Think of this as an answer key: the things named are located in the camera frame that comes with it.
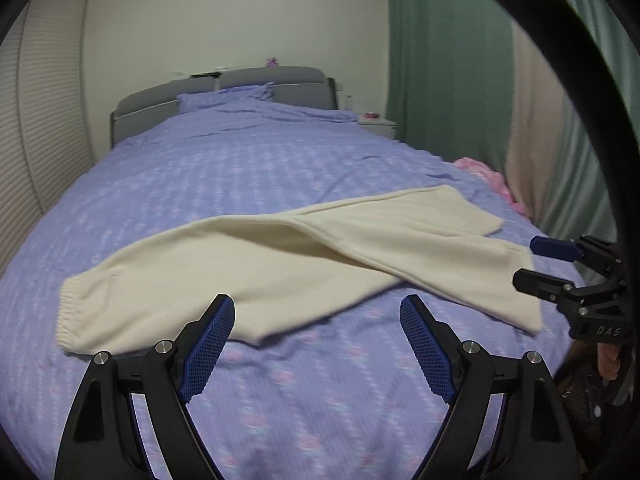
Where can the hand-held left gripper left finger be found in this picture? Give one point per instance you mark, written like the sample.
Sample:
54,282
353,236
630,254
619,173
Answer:
210,347

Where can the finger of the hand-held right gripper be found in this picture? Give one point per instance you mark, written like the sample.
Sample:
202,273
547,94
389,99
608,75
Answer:
537,282
555,248

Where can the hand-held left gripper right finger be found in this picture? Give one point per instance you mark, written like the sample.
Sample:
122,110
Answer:
425,350

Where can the cream pants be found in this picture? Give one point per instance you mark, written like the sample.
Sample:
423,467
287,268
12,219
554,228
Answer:
250,260

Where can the person's right hand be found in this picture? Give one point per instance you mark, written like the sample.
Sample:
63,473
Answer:
609,360

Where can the green curtain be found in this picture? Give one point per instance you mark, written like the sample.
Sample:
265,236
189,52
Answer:
590,110
575,200
440,60

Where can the pink cloth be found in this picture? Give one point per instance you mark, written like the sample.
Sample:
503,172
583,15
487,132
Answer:
480,167

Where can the beige curtain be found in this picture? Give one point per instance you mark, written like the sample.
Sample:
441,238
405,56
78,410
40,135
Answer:
540,135

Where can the bed with purple cover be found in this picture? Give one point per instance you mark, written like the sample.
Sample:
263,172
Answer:
250,170

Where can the white nightstand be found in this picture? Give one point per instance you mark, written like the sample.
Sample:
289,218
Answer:
377,127

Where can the purple pillow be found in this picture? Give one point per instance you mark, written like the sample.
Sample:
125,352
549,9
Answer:
220,97

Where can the grey bed headboard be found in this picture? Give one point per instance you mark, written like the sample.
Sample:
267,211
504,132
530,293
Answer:
145,102

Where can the white louvered wardrobe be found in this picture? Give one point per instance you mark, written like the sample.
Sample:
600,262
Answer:
45,110

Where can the small purple toy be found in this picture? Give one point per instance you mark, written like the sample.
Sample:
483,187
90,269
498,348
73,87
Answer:
272,62

